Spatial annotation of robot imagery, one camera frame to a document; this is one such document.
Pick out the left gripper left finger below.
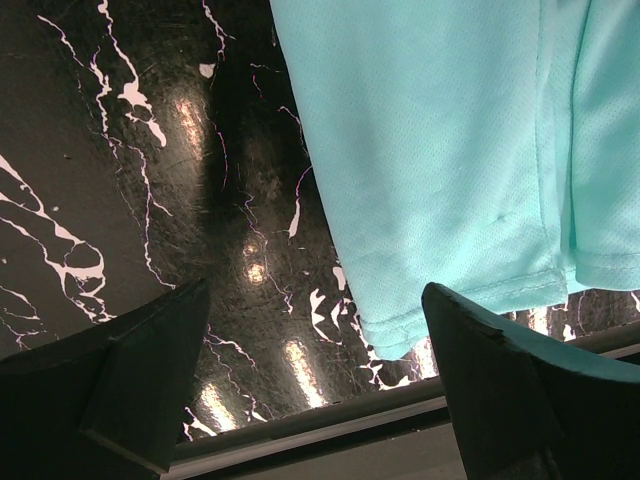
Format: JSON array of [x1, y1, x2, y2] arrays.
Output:
[[1, 279, 210, 479]]

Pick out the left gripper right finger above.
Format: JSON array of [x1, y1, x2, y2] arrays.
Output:
[[422, 283, 639, 479]]

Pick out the teal t shirt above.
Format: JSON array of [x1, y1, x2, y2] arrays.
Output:
[[271, 1, 639, 360]]

